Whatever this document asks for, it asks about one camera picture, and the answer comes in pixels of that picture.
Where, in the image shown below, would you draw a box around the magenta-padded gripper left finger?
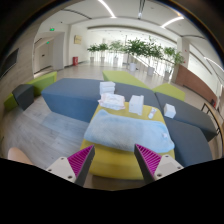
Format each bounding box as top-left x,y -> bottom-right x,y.
45,144 -> 96,188

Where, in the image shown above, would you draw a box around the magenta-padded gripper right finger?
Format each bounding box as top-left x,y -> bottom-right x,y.
134,143 -> 185,185

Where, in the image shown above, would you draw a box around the light blue towel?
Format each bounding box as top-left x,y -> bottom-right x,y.
83,109 -> 176,154

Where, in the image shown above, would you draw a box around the yellow upholstered seat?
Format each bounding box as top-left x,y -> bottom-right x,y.
79,101 -> 176,181

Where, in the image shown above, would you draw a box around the small white cube box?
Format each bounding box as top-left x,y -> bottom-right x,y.
163,103 -> 177,119

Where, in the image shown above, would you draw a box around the tall white box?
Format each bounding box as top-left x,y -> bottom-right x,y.
128,94 -> 145,116

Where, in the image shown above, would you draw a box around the long wooden bar table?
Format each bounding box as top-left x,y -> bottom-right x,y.
200,101 -> 224,158

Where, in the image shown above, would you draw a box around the blue upholstered bench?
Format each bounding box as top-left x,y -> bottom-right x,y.
40,77 -> 114,124

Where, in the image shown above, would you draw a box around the lime green upholstered bench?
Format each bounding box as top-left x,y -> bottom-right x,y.
3,71 -> 58,113
152,82 -> 187,102
102,69 -> 151,90

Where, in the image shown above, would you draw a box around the dark grey cube seat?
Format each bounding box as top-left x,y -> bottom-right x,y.
12,83 -> 35,111

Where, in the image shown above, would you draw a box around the white pink-printed tissue pack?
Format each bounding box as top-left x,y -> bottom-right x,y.
97,92 -> 127,111

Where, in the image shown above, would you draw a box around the brown wooden counter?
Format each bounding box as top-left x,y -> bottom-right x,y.
174,64 -> 218,104

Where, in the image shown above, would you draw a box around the stack of white napkin packs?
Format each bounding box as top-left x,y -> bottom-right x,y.
99,80 -> 116,98

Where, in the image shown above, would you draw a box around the row of potted green plants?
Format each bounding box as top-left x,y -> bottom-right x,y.
87,37 -> 185,81

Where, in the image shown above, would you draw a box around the ceiling strip lights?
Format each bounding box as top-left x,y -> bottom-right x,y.
98,0 -> 224,73

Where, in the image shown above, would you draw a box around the dark wall screen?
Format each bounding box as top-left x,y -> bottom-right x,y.
0,48 -> 19,79

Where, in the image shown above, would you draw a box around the framed wall picture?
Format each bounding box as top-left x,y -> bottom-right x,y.
73,34 -> 83,45

